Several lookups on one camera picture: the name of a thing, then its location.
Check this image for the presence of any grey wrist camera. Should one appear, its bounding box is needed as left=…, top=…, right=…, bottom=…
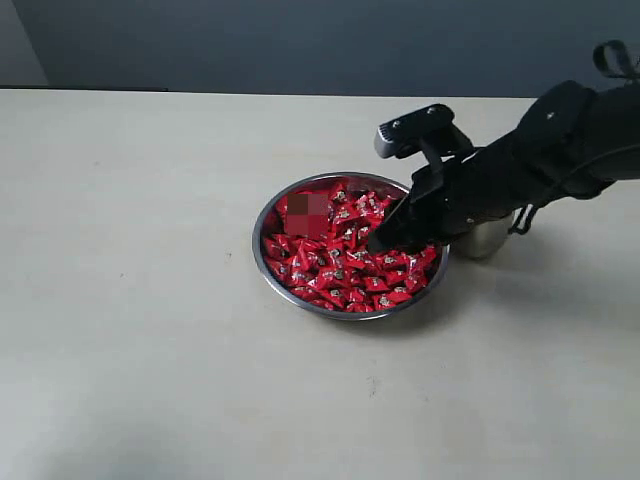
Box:
left=374, top=104, right=473, bottom=159

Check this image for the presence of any pile of red candies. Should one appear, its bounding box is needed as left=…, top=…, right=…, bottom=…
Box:
left=261, top=182, right=439, bottom=314

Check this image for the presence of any black cable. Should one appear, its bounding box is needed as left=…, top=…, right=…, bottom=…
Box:
left=507, top=40, right=640, bottom=236

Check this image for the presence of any steel bowl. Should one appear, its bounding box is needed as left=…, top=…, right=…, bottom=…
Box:
left=251, top=172, right=451, bottom=322

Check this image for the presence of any steel cup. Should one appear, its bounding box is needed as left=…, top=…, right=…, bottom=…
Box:
left=451, top=212, right=515, bottom=260

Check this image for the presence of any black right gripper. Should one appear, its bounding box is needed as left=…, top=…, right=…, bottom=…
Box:
left=367, top=144, right=553, bottom=252

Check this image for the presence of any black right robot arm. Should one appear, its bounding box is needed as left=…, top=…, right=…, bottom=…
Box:
left=368, top=81, right=639, bottom=253

